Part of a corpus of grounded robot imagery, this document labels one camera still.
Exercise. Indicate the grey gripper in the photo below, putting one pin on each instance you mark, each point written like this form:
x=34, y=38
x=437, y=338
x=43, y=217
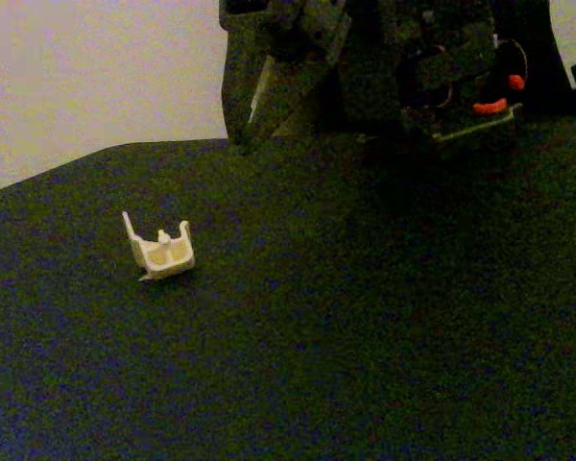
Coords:
x=288, y=103

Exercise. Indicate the small white block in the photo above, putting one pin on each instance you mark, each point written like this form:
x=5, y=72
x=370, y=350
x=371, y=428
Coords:
x=165, y=257

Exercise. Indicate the grey robot arm with base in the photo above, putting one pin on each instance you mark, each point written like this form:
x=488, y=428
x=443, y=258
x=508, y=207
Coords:
x=437, y=72

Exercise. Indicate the dark desk mat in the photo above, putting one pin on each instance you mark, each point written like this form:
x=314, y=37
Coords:
x=288, y=312

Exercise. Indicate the black clamp with orange pads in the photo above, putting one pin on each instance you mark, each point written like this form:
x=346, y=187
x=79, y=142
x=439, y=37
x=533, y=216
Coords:
x=489, y=106
x=516, y=82

